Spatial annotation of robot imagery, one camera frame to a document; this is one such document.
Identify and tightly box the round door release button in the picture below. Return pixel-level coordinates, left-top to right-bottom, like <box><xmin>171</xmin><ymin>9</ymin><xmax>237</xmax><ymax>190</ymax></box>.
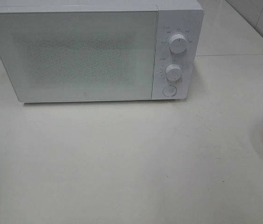
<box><xmin>163</xmin><ymin>85</ymin><xmax>177</xmax><ymax>97</ymax></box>

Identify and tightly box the white timer knob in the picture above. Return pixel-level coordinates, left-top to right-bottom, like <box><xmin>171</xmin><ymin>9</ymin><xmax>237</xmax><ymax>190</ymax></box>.
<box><xmin>164</xmin><ymin>64</ymin><xmax>182</xmax><ymax>81</ymax></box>

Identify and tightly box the upper white power knob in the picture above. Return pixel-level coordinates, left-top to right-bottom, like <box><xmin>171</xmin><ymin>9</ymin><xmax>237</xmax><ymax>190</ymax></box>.
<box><xmin>169</xmin><ymin>33</ymin><xmax>188</xmax><ymax>54</ymax></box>

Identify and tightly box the white microwave oven body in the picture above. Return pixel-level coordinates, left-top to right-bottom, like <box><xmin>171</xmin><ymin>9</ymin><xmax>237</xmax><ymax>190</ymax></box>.
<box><xmin>0</xmin><ymin>0</ymin><xmax>204</xmax><ymax>102</ymax></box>

